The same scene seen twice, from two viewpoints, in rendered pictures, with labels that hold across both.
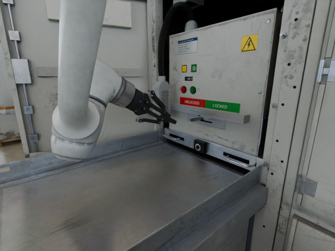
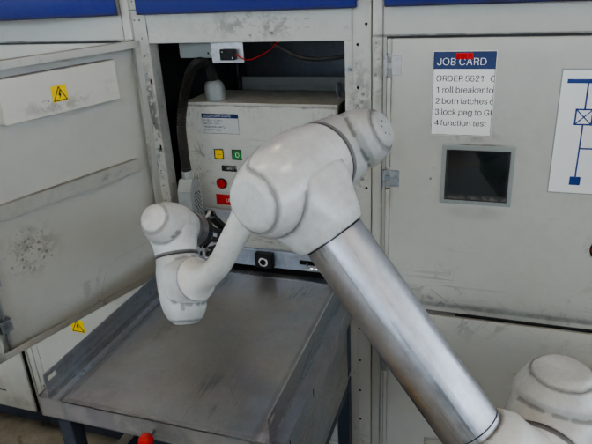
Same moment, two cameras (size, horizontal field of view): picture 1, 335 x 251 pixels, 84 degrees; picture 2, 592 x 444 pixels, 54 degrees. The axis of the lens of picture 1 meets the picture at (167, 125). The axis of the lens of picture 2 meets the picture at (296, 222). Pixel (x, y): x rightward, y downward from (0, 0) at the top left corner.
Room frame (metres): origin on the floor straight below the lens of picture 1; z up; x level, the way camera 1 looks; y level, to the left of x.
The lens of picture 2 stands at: (-0.71, 0.63, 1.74)
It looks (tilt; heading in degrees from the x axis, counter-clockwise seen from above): 23 degrees down; 329
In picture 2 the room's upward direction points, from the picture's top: 3 degrees counter-clockwise
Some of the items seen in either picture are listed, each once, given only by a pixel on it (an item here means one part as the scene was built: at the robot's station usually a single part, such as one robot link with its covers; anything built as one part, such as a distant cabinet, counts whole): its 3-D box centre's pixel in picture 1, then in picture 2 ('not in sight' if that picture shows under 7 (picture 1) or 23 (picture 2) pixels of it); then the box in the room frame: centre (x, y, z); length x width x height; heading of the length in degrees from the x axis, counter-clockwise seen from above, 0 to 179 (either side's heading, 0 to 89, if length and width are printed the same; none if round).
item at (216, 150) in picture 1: (205, 144); (268, 255); (0.81, -0.17, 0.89); 0.54 x 0.05 x 0.06; 40
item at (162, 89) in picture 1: (162, 99); (191, 203); (0.92, 0.02, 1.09); 0.08 x 0.05 x 0.17; 130
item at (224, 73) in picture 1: (205, 88); (261, 183); (0.80, -0.16, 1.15); 0.48 x 0.01 x 0.48; 40
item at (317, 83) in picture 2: not in sight; (313, 101); (1.16, -0.60, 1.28); 0.58 x 0.02 x 0.19; 40
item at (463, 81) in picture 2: not in sight; (462, 94); (0.31, -0.48, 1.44); 0.15 x 0.01 x 0.21; 40
